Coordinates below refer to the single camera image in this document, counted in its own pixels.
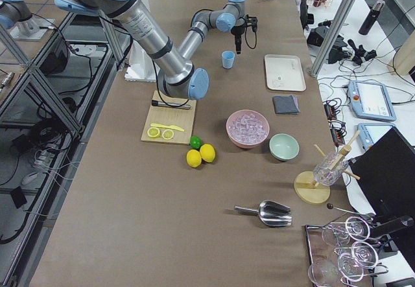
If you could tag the yellow lemon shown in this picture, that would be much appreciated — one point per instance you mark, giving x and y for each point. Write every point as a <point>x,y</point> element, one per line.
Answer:
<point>193,158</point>
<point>207,152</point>

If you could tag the black tray of glasses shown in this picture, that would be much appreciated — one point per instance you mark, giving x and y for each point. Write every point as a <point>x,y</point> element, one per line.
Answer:
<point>359,250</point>

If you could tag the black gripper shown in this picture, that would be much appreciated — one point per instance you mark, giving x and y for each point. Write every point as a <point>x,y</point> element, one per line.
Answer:
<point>238,30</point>

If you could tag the lemon slice lower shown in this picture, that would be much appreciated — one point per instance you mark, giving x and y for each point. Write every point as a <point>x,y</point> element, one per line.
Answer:
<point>167,134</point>

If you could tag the grey folded cloth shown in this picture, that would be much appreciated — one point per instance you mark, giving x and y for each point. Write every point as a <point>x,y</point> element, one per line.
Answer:
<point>285,105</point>

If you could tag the bamboo cutting board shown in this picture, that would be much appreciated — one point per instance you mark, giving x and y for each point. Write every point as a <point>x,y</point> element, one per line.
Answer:
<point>183,118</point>

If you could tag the clear glass on stand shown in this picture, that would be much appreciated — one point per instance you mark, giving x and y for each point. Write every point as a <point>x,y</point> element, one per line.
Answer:
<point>330,169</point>

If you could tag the yellow lemon upper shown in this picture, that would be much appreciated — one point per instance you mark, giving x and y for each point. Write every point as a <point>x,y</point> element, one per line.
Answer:
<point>207,152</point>

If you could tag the pink bowl of ice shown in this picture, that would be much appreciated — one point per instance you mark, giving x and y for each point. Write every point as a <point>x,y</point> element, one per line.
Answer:
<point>247,128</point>

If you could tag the black monitor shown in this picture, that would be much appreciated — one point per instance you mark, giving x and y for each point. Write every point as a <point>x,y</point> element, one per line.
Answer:
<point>386,172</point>

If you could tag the light blue cup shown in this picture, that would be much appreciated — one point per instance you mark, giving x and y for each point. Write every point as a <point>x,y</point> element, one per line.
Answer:
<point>228,58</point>

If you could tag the teach pendant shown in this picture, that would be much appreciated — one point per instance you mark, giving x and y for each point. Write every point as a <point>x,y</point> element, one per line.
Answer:
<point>370,133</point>
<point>370,100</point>

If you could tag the aluminium frame post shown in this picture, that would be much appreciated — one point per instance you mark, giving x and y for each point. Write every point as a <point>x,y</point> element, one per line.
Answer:
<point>328,42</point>

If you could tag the yellow plastic knife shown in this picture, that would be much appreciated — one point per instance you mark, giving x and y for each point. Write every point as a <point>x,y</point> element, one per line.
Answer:
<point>172,127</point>

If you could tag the teach pendant lower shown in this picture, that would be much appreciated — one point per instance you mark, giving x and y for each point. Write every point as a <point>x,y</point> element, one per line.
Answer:
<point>370,133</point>

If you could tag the steel ice scoop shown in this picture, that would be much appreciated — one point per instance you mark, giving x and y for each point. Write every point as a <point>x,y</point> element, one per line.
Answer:
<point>271,213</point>

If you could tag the wooden cup stand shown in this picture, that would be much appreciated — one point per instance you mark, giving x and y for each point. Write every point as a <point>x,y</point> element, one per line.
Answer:
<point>313,186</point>

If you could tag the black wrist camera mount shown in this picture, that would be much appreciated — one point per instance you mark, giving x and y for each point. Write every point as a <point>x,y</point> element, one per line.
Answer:
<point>251,21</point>

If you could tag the yellow lemon lower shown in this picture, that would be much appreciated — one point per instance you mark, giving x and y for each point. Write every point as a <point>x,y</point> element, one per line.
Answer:
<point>193,158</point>

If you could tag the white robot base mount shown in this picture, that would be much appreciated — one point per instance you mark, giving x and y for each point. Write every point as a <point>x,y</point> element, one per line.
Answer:
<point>140,67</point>

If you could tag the green lime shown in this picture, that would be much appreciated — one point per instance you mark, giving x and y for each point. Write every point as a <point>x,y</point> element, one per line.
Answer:
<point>195,142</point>

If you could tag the black bottle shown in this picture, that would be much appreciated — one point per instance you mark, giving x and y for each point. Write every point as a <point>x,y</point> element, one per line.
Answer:
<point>371,17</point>

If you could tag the lemon half upper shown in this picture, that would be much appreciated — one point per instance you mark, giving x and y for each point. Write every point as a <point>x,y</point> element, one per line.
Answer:
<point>153,132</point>

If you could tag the steel muddler black tip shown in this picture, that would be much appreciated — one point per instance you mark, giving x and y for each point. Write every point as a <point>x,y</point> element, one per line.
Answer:
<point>158,103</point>

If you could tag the empty green bowl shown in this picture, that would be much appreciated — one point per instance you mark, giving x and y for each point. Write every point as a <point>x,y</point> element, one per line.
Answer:
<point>284,147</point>

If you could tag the cream rabbit tray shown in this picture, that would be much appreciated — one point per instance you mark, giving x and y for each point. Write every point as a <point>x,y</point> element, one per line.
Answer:
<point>284,73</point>

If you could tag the teach pendant upper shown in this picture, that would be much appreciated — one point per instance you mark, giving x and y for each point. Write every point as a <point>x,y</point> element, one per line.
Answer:
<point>370,100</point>

